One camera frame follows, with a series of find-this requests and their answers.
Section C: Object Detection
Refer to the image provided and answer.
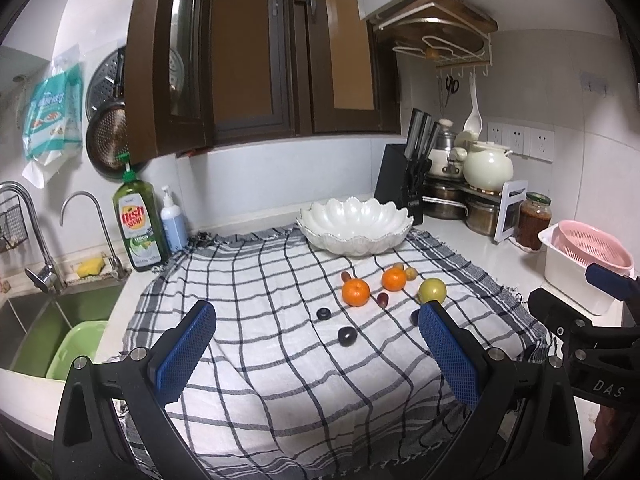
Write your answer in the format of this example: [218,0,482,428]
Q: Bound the green dish soap bottle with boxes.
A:
[113,152,169,272]

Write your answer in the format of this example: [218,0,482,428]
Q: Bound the plastic bag pack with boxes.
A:
[22,44,84,190]

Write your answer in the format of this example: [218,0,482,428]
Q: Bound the white plastic bin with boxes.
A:
[538,224,615,316]

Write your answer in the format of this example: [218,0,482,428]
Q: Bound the green plastic basin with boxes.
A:
[46,321,107,380]

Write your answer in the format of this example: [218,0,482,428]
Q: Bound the cream ceramic teapot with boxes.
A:
[463,142,513,193]

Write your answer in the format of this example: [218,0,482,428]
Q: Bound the glass jar red sauce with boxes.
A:
[515,192,552,252]

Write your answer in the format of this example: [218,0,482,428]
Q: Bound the green apple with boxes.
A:
[418,278,447,304]

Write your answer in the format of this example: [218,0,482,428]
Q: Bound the small dark grape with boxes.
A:
[317,308,331,321]

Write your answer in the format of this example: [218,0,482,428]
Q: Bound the white hanging spoon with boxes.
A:
[463,70,484,134]

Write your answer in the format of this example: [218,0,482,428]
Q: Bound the black scissors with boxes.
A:
[444,75,460,107]

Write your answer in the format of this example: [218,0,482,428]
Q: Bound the dark frying pan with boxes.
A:
[86,47,128,180]

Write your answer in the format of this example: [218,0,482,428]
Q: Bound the white scalloped ceramic bowl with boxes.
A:
[296,197,413,257]

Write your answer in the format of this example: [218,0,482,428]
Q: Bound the blue pump soap bottle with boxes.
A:
[160,185,189,254]

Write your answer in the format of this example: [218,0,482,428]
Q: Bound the white pot with lid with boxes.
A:
[428,118,463,182]

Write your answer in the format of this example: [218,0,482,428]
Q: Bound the brown window frame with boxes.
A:
[125,0,400,162]

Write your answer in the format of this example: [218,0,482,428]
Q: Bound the black knife block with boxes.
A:
[373,108,442,226]

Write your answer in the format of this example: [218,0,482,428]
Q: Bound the pink colander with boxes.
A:
[552,220,634,274]

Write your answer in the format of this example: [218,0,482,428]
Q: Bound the orange mandarin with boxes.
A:
[381,266,407,292]
[342,278,371,307]

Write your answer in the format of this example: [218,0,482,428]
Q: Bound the white wire hanging rack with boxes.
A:
[366,0,499,79]

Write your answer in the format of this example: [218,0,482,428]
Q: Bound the person right hand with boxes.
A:
[589,406,620,460]

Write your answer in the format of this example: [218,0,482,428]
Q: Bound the stainless steel pot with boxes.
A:
[422,181,469,220]
[465,196,500,236]

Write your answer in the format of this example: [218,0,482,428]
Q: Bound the yellow sponge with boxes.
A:
[75,257,105,278]

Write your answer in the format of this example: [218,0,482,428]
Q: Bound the chrome kitchen faucet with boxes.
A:
[0,180,66,295]

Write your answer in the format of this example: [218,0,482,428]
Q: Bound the wall power outlets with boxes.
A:
[486,122,555,162]

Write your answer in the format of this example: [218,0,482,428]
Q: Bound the red grape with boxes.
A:
[376,292,388,308]

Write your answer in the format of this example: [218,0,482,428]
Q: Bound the large dark plum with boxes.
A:
[337,326,358,348]

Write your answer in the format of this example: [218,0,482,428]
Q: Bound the black white checked cloth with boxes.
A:
[122,226,550,479]

